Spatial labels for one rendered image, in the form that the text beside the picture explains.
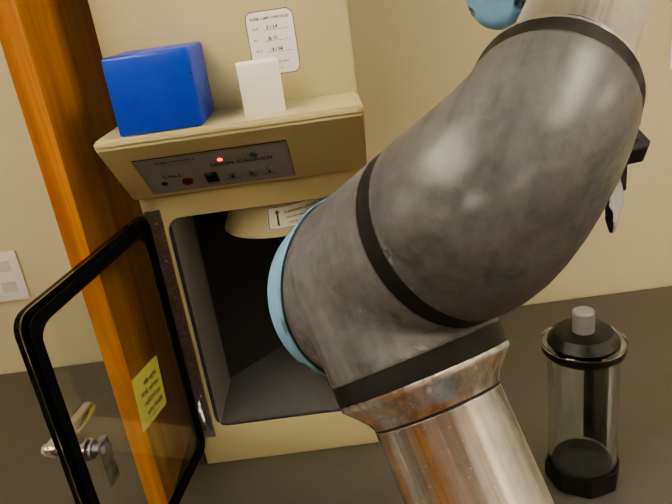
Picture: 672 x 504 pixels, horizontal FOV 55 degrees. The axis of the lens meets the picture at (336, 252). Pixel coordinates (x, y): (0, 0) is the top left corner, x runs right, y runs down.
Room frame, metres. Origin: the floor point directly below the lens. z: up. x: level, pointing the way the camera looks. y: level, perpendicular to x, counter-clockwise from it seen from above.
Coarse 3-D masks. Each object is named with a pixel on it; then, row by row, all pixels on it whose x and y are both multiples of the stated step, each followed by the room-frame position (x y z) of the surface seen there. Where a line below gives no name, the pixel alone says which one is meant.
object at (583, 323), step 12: (576, 312) 0.74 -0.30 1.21; (588, 312) 0.73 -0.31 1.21; (564, 324) 0.76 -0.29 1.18; (576, 324) 0.73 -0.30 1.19; (588, 324) 0.73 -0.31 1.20; (600, 324) 0.75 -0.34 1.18; (552, 336) 0.74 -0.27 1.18; (564, 336) 0.73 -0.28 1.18; (576, 336) 0.73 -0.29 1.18; (588, 336) 0.72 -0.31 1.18; (600, 336) 0.72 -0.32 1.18; (612, 336) 0.72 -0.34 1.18; (564, 348) 0.72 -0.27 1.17; (576, 348) 0.71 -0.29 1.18; (588, 348) 0.70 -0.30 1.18; (600, 348) 0.70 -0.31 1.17; (612, 348) 0.70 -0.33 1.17
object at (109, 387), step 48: (48, 288) 0.63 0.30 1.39; (96, 288) 0.70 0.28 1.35; (144, 288) 0.81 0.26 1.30; (48, 336) 0.60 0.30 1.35; (96, 336) 0.68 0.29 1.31; (144, 336) 0.77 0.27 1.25; (96, 384) 0.65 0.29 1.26; (144, 384) 0.74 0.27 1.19; (96, 432) 0.62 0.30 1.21; (144, 432) 0.71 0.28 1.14; (192, 432) 0.83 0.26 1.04; (96, 480) 0.60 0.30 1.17; (144, 480) 0.68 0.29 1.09
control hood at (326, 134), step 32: (320, 96) 0.87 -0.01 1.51; (352, 96) 0.83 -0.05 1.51; (192, 128) 0.77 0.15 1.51; (224, 128) 0.76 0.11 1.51; (256, 128) 0.76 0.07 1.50; (288, 128) 0.77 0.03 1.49; (320, 128) 0.77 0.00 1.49; (352, 128) 0.78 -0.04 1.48; (128, 160) 0.79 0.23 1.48; (320, 160) 0.82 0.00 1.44; (352, 160) 0.83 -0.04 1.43; (128, 192) 0.85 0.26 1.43
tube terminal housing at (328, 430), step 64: (128, 0) 0.88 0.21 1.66; (192, 0) 0.88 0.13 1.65; (256, 0) 0.88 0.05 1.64; (320, 0) 0.87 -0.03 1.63; (320, 64) 0.87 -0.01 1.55; (192, 192) 0.88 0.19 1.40; (256, 192) 0.88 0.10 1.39; (320, 192) 0.87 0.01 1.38; (256, 448) 0.88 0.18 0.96; (320, 448) 0.88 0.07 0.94
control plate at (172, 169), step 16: (256, 144) 0.78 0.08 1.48; (272, 144) 0.79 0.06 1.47; (144, 160) 0.79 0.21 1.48; (160, 160) 0.79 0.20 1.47; (176, 160) 0.79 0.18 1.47; (192, 160) 0.80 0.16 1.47; (208, 160) 0.80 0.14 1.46; (224, 160) 0.80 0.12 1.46; (240, 160) 0.81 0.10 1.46; (256, 160) 0.81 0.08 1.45; (272, 160) 0.81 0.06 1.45; (288, 160) 0.81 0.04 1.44; (144, 176) 0.81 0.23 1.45; (160, 176) 0.82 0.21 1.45; (176, 176) 0.82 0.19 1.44; (192, 176) 0.82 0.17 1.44; (224, 176) 0.83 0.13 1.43; (240, 176) 0.83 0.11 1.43; (256, 176) 0.84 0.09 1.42; (272, 176) 0.84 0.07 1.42; (160, 192) 0.84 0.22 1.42
